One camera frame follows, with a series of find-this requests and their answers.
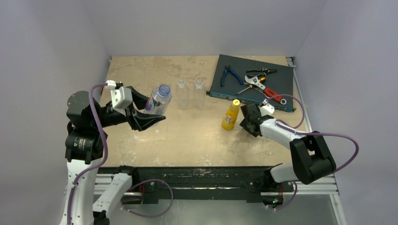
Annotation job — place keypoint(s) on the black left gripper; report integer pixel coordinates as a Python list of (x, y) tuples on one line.
[(137, 119)]

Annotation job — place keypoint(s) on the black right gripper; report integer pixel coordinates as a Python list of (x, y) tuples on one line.
[(248, 121)]

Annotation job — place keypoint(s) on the yellow juice bottle cap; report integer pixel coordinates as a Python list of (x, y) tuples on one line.
[(235, 103)]

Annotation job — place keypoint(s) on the small clear water bottle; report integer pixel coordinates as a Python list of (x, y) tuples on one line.
[(159, 100)]

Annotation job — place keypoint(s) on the yellow juice bottle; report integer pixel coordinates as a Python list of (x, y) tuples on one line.
[(230, 117)]

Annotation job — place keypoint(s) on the clear bottle QR cap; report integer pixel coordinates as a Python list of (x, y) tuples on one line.
[(182, 94)]

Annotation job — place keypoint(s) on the clear bottle blue cap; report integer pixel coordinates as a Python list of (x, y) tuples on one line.
[(199, 94)]

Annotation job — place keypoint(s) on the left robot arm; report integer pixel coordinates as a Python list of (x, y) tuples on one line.
[(87, 150)]

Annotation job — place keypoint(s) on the adjustable wrench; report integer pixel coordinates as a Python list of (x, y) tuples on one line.
[(256, 81)]

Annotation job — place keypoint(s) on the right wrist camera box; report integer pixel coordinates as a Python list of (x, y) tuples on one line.
[(266, 108)]

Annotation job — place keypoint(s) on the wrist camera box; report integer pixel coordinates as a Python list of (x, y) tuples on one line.
[(266, 108), (121, 97)]

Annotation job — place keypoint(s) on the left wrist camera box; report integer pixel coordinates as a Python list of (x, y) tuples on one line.
[(121, 97)]

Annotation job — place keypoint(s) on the red handled tool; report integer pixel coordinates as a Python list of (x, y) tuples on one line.
[(271, 93)]

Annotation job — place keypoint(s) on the dark network switch box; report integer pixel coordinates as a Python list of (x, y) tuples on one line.
[(229, 78)]

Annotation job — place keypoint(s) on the black handled cutters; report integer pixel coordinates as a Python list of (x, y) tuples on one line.
[(260, 72)]

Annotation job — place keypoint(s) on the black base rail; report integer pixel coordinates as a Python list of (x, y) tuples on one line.
[(245, 183)]

